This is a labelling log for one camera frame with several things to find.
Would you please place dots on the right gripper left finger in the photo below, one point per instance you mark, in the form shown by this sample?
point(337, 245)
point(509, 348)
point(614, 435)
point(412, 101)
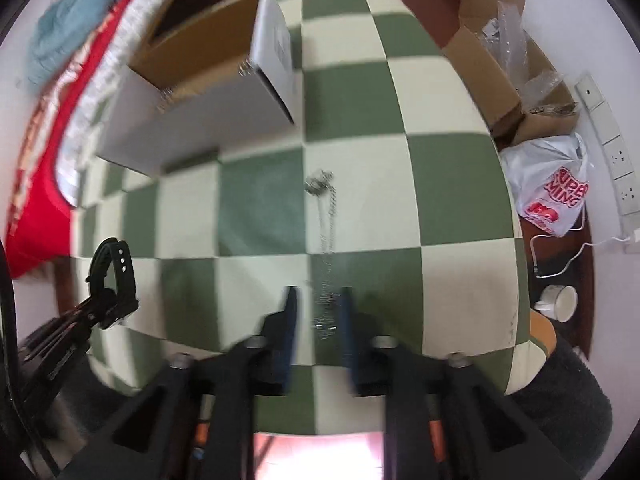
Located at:
point(196, 418)

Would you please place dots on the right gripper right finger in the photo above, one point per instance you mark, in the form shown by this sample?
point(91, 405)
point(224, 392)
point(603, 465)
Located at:
point(443, 418)

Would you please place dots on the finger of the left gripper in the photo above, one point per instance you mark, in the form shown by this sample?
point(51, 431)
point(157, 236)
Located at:
point(61, 340)

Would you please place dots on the black wristband watch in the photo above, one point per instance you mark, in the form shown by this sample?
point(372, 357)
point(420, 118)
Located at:
point(111, 283)

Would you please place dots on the white cardboard jewelry box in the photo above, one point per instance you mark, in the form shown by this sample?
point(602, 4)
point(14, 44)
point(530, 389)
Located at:
point(219, 78)

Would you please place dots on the red bed blanket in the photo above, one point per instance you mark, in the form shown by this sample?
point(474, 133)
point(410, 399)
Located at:
point(43, 231)

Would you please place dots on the white mug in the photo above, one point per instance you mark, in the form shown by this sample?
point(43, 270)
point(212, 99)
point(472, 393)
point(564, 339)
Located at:
point(558, 302)

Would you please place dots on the embroidered white bed cover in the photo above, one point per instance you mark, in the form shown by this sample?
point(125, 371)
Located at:
point(40, 126)

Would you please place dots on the patchwork mattress cover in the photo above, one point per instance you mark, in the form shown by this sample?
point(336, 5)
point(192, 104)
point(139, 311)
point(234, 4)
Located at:
point(116, 42)

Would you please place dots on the green white checkered tablecloth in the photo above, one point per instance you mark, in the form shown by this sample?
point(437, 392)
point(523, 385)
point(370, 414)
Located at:
point(389, 184)

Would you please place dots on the white red plastic bag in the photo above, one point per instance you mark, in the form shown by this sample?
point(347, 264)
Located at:
point(548, 179)

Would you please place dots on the white power strip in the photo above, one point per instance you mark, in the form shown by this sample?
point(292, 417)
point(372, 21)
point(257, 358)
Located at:
point(617, 157)

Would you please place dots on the blue quilt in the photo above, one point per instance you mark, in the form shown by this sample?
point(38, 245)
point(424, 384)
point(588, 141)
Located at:
point(59, 33)

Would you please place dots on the brown cardboard box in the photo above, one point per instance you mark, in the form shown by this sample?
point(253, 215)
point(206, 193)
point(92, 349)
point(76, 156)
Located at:
point(518, 91)

